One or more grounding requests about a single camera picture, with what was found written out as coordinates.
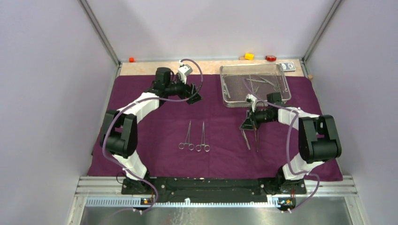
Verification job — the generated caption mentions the steel curved tweezers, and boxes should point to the steel curved tweezers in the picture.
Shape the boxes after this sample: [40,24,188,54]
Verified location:
[241,129,251,150]

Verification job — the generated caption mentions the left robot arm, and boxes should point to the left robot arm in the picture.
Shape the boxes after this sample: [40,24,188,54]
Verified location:
[100,64,201,194]

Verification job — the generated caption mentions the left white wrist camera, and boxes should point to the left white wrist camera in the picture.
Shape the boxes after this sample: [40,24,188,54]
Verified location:
[177,60,193,84]

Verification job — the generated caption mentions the steel forceps clamp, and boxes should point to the steel forceps clamp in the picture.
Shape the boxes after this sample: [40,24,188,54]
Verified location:
[178,121,195,151]

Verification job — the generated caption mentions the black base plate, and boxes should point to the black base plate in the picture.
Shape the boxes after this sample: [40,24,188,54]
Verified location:
[121,177,307,203]

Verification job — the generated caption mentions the red small block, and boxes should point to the red small block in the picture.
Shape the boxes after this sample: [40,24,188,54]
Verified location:
[265,55,277,61]

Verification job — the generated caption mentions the yellow small block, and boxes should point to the yellow small block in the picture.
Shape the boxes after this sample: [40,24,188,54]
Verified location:
[244,52,254,60]

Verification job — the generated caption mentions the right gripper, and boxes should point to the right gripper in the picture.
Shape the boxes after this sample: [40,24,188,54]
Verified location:
[240,105,275,130]

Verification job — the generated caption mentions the steel hemostat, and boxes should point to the steel hemostat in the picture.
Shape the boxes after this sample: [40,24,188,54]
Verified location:
[195,122,210,152]

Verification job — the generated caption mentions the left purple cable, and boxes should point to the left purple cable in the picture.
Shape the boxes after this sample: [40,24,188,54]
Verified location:
[102,59,204,215]

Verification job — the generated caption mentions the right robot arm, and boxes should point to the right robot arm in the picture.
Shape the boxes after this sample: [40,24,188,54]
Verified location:
[240,92,342,193]

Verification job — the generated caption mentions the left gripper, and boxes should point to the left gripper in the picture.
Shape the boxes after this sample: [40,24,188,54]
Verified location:
[165,74,202,104]

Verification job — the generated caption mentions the steel needle holder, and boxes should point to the steel needle holder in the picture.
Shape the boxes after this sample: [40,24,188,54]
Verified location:
[254,129,259,152]

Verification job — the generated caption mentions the purple cloth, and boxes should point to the purple cloth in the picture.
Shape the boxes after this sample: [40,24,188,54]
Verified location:
[87,74,343,182]

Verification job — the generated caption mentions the metal mesh instrument tray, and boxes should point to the metal mesh instrument tray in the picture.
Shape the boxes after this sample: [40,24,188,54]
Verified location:
[220,64,291,108]

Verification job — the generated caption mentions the blue playing card deck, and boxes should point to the blue playing card deck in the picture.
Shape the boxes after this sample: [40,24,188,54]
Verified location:
[278,62,296,72]

